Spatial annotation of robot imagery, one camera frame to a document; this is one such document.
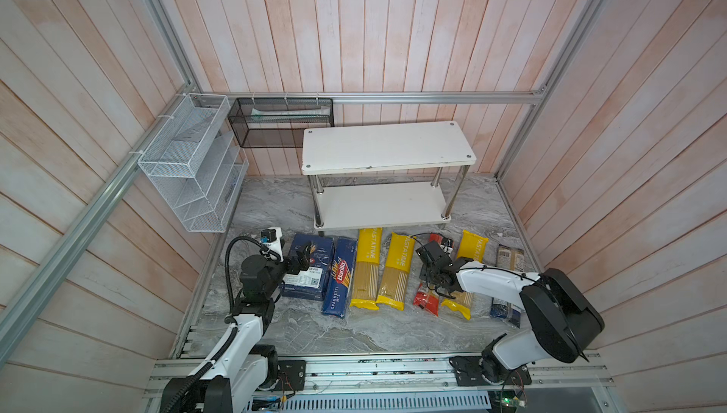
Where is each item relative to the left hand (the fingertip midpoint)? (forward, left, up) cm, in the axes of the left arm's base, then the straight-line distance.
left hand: (298, 244), depth 84 cm
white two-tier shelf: (+44, -30, -14) cm, 56 cm away
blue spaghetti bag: (-6, -12, -10) cm, 17 cm away
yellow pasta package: (+6, -58, -12) cm, 60 cm away
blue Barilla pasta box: (-10, -4, -6) cm, 13 cm away
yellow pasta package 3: (+1, -32, -11) cm, 34 cm away
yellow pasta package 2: (0, -21, -11) cm, 24 cm away
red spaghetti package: (-13, -39, -10) cm, 42 cm away
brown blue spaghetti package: (+1, -70, -11) cm, 71 cm away
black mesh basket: (+47, +12, +11) cm, 49 cm away
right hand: (-2, -42, -14) cm, 45 cm away
